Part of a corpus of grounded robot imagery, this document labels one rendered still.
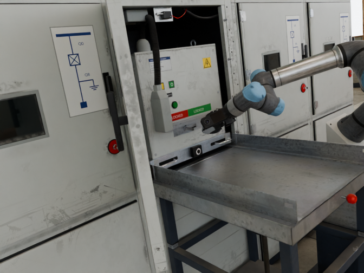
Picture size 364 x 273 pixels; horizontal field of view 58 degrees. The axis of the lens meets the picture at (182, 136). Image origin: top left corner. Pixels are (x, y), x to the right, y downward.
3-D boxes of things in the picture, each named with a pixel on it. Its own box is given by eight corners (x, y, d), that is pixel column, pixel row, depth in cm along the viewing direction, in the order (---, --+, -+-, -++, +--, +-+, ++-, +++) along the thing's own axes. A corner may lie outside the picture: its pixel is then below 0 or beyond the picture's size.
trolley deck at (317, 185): (377, 174, 130) (377, 160, 129) (292, 246, 92) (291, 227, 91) (242, 154, 181) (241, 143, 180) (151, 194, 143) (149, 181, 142)
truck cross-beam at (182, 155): (231, 142, 180) (229, 131, 179) (151, 174, 147) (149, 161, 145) (224, 141, 184) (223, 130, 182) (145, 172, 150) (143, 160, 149)
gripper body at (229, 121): (228, 127, 144) (245, 114, 135) (214, 131, 139) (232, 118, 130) (220, 111, 146) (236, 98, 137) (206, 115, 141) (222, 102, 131)
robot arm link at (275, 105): (280, 89, 134) (260, 80, 129) (289, 108, 127) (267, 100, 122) (268, 102, 139) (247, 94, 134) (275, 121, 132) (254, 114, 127)
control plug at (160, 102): (174, 130, 140) (168, 89, 136) (165, 132, 137) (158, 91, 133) (163, 129, 146) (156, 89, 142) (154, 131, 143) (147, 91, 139)
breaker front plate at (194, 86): (226, 135, 177) (216, 44, 167) (155, 162, 148) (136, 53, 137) (225, 135, 178) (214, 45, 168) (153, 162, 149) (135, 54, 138)
